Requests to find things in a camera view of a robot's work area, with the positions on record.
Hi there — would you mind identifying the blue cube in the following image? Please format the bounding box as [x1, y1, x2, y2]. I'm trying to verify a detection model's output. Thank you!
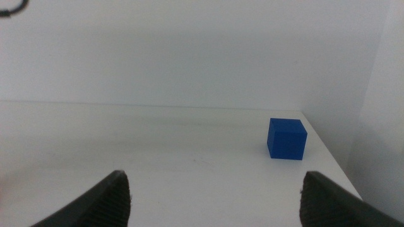
[266, 117, 308, 161]

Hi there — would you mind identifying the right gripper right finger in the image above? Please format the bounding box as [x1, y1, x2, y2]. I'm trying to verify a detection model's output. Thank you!
[299, 170, 404, 227]

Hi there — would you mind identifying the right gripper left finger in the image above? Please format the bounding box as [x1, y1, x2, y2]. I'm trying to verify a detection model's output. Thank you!
[30, 170, 132, 227]

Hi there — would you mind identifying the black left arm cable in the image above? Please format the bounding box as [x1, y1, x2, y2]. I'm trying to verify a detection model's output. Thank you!
[0, 0, 30, 18]

